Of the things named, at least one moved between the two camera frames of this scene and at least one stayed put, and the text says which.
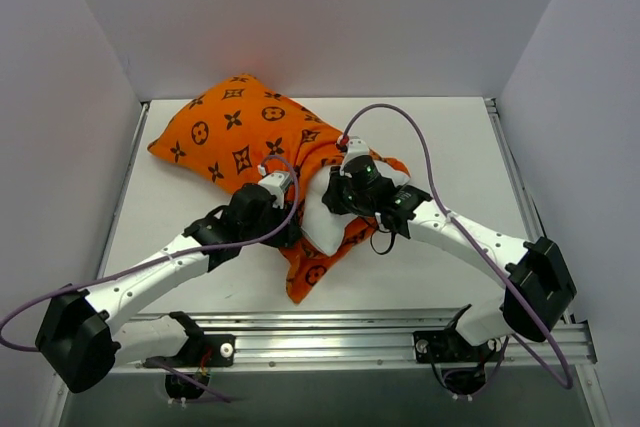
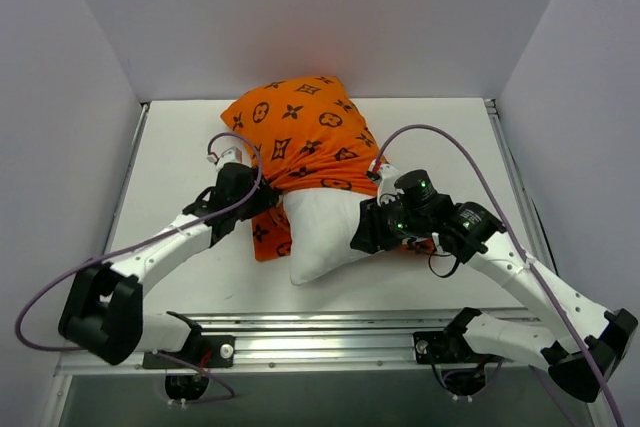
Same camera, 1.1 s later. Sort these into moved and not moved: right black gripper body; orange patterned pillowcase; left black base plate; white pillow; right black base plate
Moved: white pillow; orange patterned pillowcase; right black gripper body
Not moved: right black base plate; left black base plate
